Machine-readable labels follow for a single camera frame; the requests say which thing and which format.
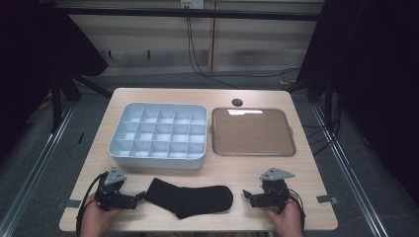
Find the black curtain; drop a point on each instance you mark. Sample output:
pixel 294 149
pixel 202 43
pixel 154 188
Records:
pixel 33 49
pixel 378 82

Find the person's left hand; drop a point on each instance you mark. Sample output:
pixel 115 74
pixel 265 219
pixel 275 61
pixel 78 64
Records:
pixel 95 217

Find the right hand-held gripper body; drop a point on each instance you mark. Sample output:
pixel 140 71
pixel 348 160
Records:
pixel 271 197

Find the metal floor rail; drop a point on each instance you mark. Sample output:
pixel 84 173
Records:
pixel 349 177
pixel 36 168

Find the black horizontal frame bar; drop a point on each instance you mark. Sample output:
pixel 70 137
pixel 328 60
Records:
pixel 184 13

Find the brown square tray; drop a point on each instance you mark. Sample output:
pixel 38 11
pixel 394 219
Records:
pixel 253 133

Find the small black floor object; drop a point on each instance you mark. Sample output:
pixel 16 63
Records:
pixel 81 138

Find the white wall power outlet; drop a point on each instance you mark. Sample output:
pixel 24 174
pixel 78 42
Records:
pixel 192 4

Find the person's right hand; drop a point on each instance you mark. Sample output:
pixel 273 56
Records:
pixel 290 217

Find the black metal stand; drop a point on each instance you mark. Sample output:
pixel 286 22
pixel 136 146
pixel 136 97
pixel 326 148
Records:
pixel 327 98
pixel 56 105

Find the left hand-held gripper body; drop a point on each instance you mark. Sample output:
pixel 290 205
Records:
pixel 113 199

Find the black sock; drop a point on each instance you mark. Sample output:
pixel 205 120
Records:
pixel 194 199

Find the pale blue divided storage box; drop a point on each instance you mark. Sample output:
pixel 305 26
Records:
pixel 161 133

